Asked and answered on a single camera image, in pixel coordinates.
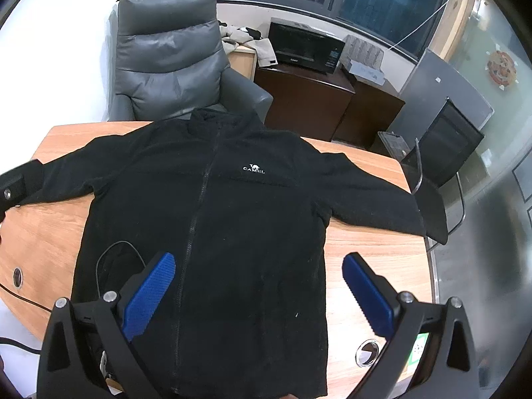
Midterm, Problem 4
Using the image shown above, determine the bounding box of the dark wooden cabinet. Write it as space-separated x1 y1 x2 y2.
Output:
253 64 356 142
332 79 406 150

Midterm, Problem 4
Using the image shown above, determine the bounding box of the black fleece jacket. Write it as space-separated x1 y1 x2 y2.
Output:
19 107 449 399

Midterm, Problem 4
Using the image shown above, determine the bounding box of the light wooden cabinet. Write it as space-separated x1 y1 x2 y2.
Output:
228 44 257 80

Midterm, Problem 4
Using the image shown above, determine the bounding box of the grey leather armchair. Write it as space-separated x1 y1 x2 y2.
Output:
107 0 274 123

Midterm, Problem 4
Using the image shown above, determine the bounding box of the white paper box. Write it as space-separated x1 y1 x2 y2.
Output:
348 62 385 84

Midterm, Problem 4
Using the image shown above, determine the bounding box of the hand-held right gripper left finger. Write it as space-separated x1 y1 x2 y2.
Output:
37 252 175 399

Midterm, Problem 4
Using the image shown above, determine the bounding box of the black microwave oven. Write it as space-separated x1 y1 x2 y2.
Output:
267 22 346 76

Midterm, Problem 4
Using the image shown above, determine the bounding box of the thin black cable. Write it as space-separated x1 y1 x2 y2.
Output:
0 285 55 312

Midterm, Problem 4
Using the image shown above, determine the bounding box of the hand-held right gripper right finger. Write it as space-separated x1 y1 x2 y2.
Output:
342 253 478 399

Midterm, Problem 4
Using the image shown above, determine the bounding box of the white cord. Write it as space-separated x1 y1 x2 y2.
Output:
388 0 452 48

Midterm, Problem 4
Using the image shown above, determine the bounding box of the black office chair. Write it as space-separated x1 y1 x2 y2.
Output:
401 97 486 250

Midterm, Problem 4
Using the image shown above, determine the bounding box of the green white sticker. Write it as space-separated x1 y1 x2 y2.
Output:
409 332 433 383

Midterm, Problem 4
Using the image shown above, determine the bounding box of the beige clothes pile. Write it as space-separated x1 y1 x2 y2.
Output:
219 20 278 67

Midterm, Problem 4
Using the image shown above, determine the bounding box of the grey metal cabinet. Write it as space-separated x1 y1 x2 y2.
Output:
386 48 495 150

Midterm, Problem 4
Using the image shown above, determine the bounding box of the looped black cable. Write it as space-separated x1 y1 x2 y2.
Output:
95 240 146 300

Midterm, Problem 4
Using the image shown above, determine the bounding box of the orange round wall decoration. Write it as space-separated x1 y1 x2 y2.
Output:
486 50 519 90

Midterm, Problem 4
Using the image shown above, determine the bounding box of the wrapped pack of bottles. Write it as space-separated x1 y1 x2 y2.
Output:
344 34 385 69

